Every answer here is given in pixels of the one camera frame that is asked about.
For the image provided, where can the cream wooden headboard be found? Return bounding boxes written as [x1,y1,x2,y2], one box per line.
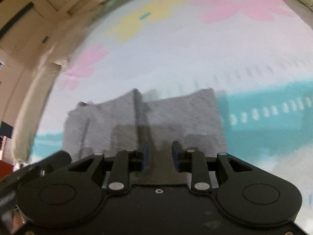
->
[0,0,138,118]

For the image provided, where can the grey speckled pants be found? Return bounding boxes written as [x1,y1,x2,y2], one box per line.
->
[62,89,227,184]

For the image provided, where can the floral pastel bed sheet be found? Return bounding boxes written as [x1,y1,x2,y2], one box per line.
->
[29,0,312,234]

